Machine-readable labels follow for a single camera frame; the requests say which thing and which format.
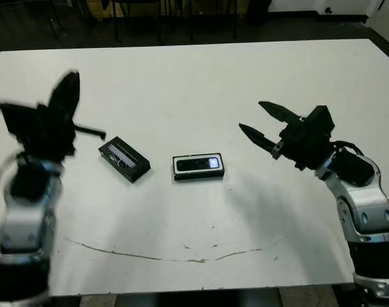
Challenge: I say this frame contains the black trash bin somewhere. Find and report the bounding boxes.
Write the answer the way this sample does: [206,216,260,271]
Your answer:
[247,0,272,26]

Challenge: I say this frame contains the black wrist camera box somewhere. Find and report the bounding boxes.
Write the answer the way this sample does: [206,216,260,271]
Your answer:
[0,102,40,138]
[306,104,336,138]

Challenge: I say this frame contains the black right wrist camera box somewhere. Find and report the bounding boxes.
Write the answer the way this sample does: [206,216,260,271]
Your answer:
[306,104,336,138]

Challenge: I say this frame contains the black mesh chair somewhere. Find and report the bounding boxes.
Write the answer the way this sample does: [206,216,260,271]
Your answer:
[188,0,239,42]
[111,0,165,45]

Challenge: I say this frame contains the black camera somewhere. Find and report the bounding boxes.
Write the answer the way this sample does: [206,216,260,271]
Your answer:
[176,156,221,173]

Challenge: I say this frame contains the black box lid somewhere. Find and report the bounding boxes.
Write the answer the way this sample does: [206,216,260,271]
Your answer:
[97,136,152,184]

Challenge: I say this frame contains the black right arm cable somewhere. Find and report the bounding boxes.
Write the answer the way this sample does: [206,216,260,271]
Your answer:
[330,139,365,157]

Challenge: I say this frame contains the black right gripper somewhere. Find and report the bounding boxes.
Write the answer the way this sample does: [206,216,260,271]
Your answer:
[238,101,333,173]

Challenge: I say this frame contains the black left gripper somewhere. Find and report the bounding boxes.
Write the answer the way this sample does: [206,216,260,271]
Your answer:
[21,72,106,160]

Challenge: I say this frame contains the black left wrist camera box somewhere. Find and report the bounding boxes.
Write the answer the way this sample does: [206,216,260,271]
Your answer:
[0,102,40,138]

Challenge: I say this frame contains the black box base white insert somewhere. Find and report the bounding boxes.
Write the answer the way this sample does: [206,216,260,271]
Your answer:
[172,152,226,182]

